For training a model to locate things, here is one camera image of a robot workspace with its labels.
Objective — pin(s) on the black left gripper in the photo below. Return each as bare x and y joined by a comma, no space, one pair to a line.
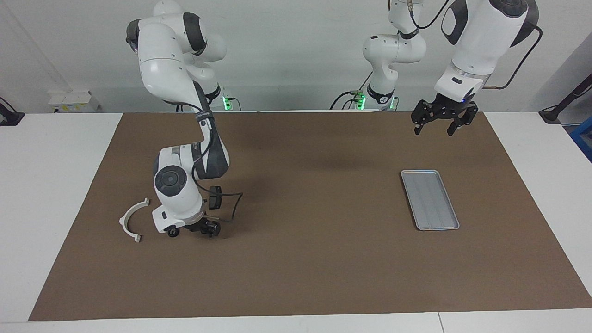
446,110

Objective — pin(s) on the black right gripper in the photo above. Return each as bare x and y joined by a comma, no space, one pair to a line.
196,226

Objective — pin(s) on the large black bearing gear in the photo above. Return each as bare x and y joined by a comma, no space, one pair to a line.
173,233

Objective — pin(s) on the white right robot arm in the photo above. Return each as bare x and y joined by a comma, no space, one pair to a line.
162,69

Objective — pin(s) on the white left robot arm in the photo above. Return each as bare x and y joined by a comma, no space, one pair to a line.
476,37

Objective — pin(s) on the silver metal tray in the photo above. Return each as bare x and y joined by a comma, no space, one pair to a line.
430,200

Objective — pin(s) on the rectangular grey brake pad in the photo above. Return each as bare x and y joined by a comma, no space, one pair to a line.
215,198

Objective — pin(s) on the black angled stand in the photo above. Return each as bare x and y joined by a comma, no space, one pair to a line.
555,113

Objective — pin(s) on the brown table mat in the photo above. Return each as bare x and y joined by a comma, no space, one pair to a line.
323,268

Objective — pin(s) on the blue crate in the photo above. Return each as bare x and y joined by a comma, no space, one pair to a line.
583,136

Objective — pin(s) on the white cardboard box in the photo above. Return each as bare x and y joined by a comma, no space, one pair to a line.
74,101

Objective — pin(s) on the black clamp stand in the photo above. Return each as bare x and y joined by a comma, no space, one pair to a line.
10,118

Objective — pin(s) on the white curved plastic bracket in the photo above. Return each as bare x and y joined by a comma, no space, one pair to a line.
124,223

